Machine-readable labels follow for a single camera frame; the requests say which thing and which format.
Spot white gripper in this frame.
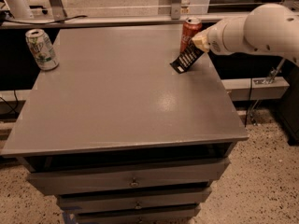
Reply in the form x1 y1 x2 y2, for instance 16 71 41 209
192 20 233 55

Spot black rxbar chocolate bar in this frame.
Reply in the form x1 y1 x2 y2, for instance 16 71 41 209
170 42 204 74

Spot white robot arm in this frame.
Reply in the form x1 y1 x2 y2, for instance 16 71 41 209
192 4 299 66

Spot red coke can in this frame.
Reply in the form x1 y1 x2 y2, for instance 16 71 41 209
180 17 202 52

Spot white green soda can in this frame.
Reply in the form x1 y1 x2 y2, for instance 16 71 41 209
25 29 59 71

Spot grey drawer cabinet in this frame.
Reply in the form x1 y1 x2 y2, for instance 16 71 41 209
0 23 249 224

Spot middle grey drawer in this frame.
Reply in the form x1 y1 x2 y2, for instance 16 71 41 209
58 187 211 214

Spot grey drawer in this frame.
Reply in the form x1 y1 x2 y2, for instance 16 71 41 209
58 187 211 214
76 204 200 224
28 158 230 195

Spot bottom grey drawer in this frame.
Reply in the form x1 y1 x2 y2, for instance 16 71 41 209
76 204 200 224

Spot white pipe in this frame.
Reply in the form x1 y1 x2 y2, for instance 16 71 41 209
5 0 34 19

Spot top grey drawer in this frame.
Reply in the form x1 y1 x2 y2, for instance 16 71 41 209
28 158 230 195

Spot grey metal rail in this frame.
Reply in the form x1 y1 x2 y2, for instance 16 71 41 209
0 10 253 30

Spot black cable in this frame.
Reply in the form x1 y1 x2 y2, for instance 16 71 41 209
3 14 88 26

